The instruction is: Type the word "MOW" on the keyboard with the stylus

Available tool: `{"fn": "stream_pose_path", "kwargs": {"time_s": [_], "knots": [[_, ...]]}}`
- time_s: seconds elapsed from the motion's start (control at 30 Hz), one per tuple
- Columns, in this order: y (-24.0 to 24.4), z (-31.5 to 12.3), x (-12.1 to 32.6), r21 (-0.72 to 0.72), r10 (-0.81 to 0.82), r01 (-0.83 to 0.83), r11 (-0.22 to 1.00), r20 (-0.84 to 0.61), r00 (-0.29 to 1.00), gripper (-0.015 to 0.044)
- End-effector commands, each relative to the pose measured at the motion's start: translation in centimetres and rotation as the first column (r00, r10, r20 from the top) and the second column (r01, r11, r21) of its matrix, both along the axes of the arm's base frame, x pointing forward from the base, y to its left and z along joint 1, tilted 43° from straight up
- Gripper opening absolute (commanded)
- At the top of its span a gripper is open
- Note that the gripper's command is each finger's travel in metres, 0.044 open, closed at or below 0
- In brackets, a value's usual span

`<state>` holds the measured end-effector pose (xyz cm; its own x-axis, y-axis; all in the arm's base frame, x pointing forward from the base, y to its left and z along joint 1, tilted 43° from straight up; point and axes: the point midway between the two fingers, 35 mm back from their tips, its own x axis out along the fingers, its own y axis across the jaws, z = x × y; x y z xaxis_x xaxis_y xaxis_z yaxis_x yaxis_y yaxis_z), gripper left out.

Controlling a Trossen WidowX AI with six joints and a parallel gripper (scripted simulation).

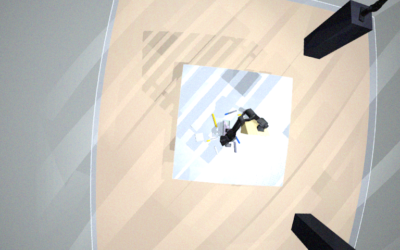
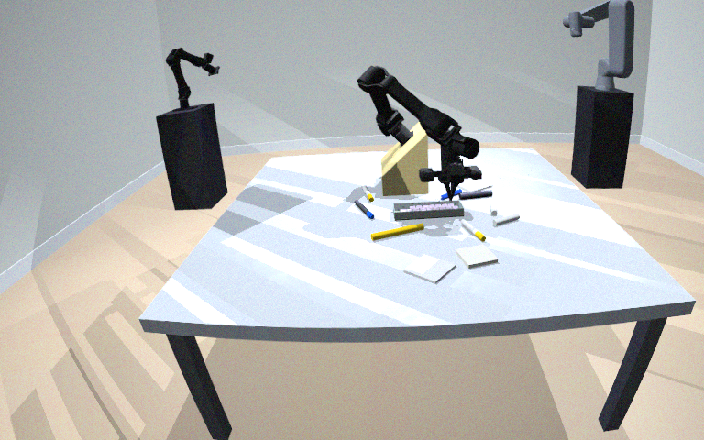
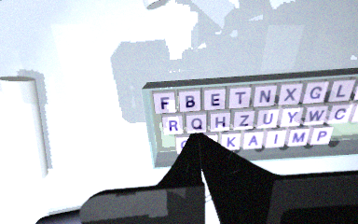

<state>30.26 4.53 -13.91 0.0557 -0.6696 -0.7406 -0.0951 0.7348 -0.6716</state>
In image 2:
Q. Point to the keyboard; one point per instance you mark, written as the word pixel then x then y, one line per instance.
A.
pixel 427 210

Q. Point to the yellow cylinder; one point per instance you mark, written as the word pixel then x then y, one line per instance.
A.
pixel 397 232

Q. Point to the blue stylus with white tip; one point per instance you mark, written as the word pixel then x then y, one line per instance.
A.
pixel 443 197

